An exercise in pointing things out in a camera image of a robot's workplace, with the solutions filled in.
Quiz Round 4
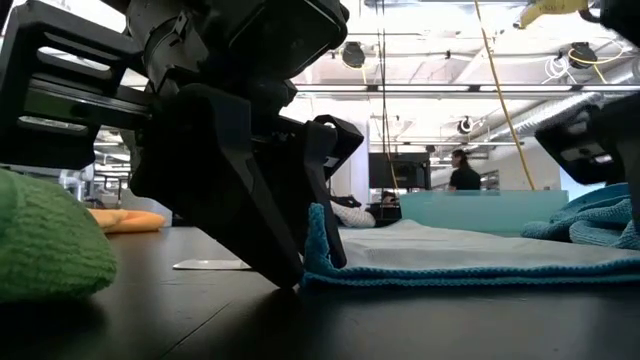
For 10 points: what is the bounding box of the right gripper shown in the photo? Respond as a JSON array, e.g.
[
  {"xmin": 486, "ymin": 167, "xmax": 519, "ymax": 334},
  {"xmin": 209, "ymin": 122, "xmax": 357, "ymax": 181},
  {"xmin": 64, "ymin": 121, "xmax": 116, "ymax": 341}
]
[{"xmin": 534, "ymin": 0, "xmax": 640, "ymax": 231}]

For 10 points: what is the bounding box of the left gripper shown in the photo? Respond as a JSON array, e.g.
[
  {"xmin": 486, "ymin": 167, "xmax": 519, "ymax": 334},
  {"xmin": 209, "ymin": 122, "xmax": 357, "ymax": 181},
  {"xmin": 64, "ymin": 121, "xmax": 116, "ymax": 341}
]
[{"xmin": 0, "ymin": 2, "xmax": 301, "ymax": 189}]

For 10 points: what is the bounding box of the white microfiber towel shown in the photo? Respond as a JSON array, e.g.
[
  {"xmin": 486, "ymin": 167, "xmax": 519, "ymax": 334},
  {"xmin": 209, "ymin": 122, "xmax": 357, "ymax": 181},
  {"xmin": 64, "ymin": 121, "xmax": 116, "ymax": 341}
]
[{"xmin": 329, "ymin": 199, "xmax": 377, "ymax": 229}]

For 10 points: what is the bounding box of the orange yellow microfiber towel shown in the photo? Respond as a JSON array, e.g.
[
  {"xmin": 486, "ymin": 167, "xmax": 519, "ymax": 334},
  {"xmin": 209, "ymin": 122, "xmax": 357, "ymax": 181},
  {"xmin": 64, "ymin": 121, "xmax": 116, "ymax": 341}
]
[{"xmin": 87, "ymin": 208, "xmax": 167, "ymax": 235}]

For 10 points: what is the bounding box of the light blue microfiber towel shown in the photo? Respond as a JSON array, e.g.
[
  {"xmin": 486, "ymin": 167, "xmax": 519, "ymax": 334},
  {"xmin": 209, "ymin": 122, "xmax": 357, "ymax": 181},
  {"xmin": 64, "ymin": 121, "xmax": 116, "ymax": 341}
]
[{"xmin": 172, "ymin": 202, "xmax": 640, "ymax": 291}]

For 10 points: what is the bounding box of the green microfiber towel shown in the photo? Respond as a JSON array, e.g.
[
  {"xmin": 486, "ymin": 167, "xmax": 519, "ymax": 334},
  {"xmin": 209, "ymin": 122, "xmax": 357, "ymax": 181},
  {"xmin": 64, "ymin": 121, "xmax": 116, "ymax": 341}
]
[{"xmin": 0, "ymin": 167, "xmax": 119, "ymax": 304}]

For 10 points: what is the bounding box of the black monitor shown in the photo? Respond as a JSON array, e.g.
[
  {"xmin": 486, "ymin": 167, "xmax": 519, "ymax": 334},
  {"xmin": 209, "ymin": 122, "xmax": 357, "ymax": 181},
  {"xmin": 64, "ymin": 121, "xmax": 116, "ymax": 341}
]
[{"xmin": 368, "ymin": 152, "xmax": 432, "ymax": 190}]

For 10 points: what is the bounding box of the person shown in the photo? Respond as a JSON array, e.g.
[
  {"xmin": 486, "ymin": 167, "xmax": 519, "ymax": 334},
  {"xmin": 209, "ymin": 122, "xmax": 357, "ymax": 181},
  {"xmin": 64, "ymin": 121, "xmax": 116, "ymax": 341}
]
[{"xmin": 447, "ymin": 148, "xmax": 482, "ymax": 192}]

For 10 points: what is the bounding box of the teal plastic bin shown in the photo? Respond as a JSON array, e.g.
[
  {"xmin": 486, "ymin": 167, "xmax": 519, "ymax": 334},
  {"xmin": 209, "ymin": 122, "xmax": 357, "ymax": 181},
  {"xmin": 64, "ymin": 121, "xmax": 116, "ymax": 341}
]
[{"xmin": 398, "ymin": 189, "xmax": 570, "ymax": 236}]

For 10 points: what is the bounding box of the yellow tag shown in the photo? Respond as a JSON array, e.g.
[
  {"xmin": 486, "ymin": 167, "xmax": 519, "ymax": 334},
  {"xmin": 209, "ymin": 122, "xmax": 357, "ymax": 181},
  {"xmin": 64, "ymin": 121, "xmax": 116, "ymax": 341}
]
[{"xmin": 517, "ymin": 0, "xmax": 591, "ymax": 30}]

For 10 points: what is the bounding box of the white coiled cable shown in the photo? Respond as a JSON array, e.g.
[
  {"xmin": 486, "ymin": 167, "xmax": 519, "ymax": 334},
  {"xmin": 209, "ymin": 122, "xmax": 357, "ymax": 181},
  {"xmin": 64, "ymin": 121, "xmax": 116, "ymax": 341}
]
[{"xmin": 543, "ymin": 53, "xmax": 571, "ymax": 84}]

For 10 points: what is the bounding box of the black hanging cable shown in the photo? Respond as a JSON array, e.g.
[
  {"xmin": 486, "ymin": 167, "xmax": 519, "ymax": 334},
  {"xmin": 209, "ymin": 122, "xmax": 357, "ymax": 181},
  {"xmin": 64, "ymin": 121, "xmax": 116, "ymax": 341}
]
[{"xmin": 379, "ymin": 0, "xmax": 390, "ymax": 151}]

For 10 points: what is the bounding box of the orange hanging power cable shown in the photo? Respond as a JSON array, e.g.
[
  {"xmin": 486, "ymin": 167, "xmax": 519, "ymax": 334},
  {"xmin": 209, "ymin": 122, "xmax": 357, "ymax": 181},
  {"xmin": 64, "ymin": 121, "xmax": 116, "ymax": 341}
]
[{"xmin": 473, "ymin": 0, "xmax": 535, "ymax": 191}]

